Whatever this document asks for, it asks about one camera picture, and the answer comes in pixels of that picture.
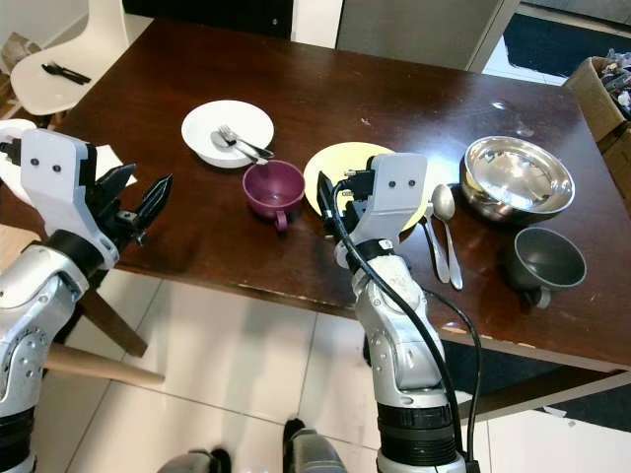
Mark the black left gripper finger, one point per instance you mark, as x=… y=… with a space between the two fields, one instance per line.
x=118 y=180
x=154 y=207

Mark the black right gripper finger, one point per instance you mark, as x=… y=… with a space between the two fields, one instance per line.
x=327 y=205

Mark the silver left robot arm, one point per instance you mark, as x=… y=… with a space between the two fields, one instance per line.
x=35 y=325

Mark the purple mug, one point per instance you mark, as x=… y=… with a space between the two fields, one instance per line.
x=273 y=192

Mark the yellow plate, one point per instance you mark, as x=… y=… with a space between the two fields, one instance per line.
x=355 y=156

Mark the short steel spoon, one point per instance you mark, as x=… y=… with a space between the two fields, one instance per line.
x=223 y=141

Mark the steel fork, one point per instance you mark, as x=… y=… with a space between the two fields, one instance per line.
x=246 y=144

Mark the white plate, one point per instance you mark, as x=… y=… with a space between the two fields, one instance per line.
x=205 y=118

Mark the dark wooden table leg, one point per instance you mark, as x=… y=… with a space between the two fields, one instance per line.
x=113 y=325

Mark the long steel spoon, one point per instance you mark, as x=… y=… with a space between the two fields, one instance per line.
x=443 y=200

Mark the black plastic spoon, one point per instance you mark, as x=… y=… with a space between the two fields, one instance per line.
x=62 y=76

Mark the black plastic fork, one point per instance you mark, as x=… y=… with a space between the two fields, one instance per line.
x=64 y=69

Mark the white plastic chair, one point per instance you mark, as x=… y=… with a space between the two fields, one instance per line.
x=99 y=39

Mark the light wooden round bar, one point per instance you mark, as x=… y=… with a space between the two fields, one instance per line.
x=104 y=367

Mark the brown paper bag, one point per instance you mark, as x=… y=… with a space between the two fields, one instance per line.
x=20 y=54

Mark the steel bowl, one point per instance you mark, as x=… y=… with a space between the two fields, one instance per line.
x=518 y=177

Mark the dark cabinet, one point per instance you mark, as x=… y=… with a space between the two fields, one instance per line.
x=207 y=18

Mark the grey cabinet door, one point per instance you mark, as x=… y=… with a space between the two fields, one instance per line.
x=424 y=30

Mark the dark grey mug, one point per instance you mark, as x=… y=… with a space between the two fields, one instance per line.
x=547 y=261

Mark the grey robot right foot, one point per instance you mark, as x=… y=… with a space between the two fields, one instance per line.
x=320 y=453

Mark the grey robot foot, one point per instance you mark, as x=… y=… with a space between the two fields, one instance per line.
x=192 y=463
x=320 y=453

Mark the grey robot left foot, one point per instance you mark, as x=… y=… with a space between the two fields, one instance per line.
x=192 y=463

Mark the dark blue floor mat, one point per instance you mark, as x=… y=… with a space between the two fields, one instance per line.
x=562 y=44

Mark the open cardboard box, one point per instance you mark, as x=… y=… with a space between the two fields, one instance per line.
x=601 y=108

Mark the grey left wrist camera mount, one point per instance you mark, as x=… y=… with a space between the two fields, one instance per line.
x=59 y=187

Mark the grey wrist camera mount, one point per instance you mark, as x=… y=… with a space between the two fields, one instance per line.
x=394 y=197
x=59 y=187

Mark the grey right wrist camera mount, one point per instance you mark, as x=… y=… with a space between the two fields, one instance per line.
x=394 y=197

